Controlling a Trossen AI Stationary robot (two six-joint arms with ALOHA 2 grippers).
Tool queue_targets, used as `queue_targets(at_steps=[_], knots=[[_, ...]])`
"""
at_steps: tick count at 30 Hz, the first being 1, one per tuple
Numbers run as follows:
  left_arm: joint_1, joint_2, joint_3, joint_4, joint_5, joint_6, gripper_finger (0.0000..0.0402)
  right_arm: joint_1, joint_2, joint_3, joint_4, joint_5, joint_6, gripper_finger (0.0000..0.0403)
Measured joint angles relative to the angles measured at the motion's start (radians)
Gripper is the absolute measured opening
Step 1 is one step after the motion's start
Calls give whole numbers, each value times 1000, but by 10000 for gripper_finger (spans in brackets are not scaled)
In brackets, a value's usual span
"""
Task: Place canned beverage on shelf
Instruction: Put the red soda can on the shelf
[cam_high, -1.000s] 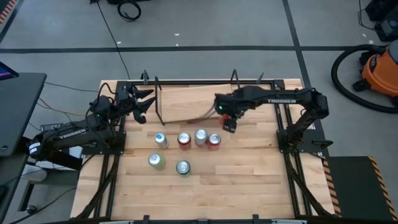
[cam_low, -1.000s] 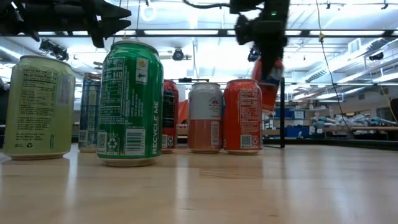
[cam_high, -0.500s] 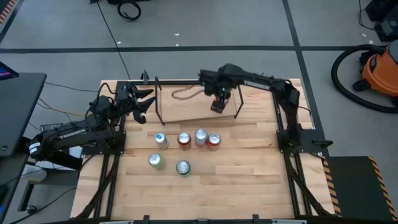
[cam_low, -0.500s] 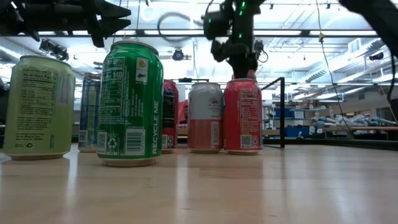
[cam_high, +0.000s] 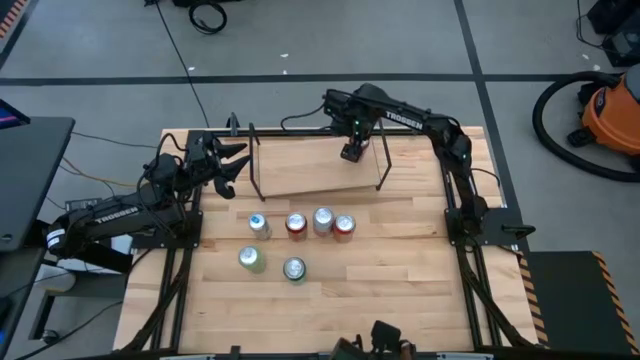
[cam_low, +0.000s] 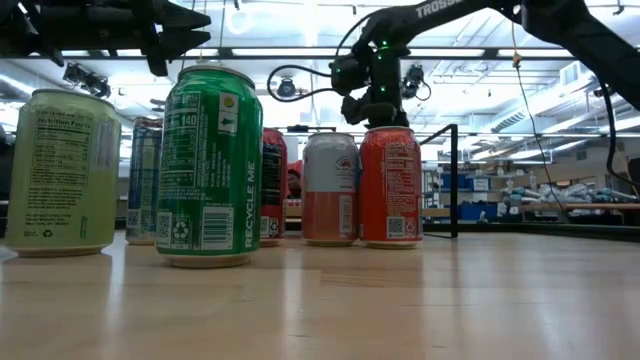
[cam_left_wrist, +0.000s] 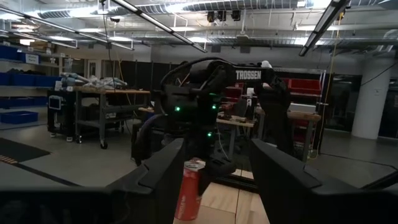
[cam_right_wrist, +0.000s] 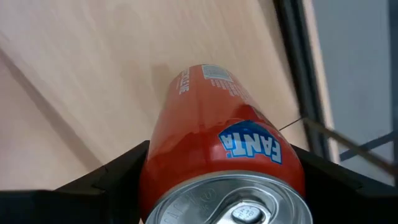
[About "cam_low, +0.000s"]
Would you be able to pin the blue storage bin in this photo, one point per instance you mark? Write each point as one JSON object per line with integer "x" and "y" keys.
{"x": 477, "y": 212}
{"x": 465, "y": 182}

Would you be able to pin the black aluminium table frame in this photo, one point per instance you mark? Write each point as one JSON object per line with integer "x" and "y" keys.
{"x": 550, "y": 231}

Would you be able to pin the red fabric item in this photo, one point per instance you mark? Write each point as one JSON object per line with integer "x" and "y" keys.
{"x": 295, "y": 167}

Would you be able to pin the black framed overhead light bar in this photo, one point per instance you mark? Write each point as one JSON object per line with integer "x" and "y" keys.
{"x": 492, "y": 52}

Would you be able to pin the pink white grapefruit can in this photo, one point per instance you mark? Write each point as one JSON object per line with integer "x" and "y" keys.
{"x": 330, "y": 200}

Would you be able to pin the person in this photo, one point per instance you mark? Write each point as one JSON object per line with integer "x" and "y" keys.
{"x": 295, "y": 187}

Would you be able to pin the black metal shelf frame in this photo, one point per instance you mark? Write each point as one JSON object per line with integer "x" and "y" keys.
{"x": 454, "y": 190}

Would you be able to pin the slim blue energy drink can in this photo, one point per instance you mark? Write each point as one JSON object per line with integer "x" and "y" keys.
{"x": 145, "y": 180}

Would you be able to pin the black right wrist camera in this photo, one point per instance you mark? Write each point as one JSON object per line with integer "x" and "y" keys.
{"x": 354, "y": 110}

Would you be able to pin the green Sprite soda can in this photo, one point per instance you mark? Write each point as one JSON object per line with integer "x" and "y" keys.
{"x": 210, "y": 175}

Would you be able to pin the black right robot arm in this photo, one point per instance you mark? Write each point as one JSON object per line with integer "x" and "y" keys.
{"x": 575, "y": 30}

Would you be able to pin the pile of wrapped supplies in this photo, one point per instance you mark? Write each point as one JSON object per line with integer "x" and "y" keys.
{"x": 575, "y": 192}

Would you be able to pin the orange Fanta soda can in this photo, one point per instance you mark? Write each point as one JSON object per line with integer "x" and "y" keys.
{"x": 390, "y": 190}
{"x": 274, "y": 190}

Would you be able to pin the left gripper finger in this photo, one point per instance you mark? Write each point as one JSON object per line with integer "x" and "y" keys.
{"x": 175, "y": 45}
{"x": 175, "y": 17}

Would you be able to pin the light green beverage can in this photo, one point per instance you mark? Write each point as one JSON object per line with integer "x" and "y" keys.
{"x": 62, "y": 175}

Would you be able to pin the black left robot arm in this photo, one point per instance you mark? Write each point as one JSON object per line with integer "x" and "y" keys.
{"x": 10, "y": 30}

